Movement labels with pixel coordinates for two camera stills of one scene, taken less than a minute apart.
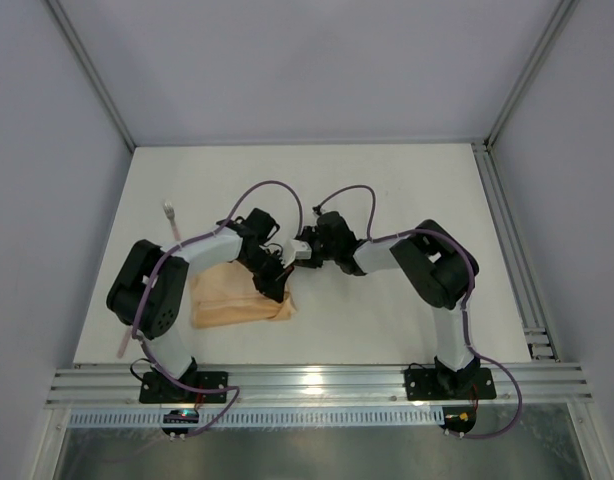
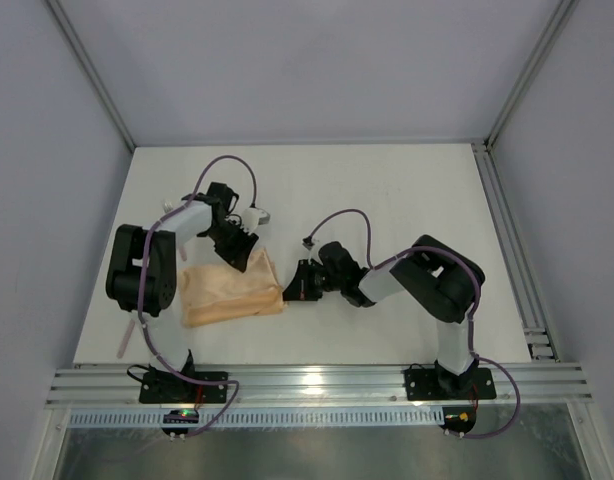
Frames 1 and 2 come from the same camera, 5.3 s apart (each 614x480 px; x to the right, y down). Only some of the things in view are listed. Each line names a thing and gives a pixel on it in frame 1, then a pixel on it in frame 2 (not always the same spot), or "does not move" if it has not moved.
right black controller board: (459, 418) does not move
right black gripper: (310, 245) -> (311, 276)
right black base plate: (447, 384) does not move
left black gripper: (269, 273) -> (231, 240)
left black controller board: (179, 416) does not move
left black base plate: (161, 387) does not move
